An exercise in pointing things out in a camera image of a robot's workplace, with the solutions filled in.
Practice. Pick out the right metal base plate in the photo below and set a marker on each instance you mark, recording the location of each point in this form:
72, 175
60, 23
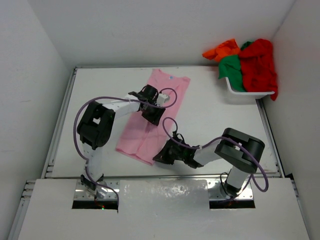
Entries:
219, 191

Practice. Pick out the orange t-shirt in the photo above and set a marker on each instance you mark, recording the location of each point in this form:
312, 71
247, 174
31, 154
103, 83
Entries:
225, 49

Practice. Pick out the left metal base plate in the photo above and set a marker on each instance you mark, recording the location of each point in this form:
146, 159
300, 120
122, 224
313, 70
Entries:
83, 193

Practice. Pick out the pink t-shirt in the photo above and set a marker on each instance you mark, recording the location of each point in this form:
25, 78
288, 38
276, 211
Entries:
143, 136

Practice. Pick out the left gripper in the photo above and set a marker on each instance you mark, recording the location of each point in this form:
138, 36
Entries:
154, 118

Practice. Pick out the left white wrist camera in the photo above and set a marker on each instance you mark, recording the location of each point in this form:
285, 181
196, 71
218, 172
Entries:
162, 99

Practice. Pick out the green t-shirt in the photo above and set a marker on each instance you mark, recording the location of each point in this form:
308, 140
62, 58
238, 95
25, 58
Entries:
230, 66

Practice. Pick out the metal base plate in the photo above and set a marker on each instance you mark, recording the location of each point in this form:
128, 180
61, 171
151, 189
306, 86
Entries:
83, 193
219, 191

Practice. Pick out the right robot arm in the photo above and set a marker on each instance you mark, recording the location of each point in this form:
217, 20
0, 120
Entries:
239, 149

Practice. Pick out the white plastic basket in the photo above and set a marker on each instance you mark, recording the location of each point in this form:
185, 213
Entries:
234, 94

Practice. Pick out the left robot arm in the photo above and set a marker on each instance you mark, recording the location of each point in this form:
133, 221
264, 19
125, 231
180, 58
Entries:
94, 122

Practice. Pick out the red t-shirt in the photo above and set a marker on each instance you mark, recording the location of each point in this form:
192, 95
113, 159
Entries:
258, 68

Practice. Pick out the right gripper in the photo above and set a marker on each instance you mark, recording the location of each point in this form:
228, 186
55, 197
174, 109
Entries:
163, 156

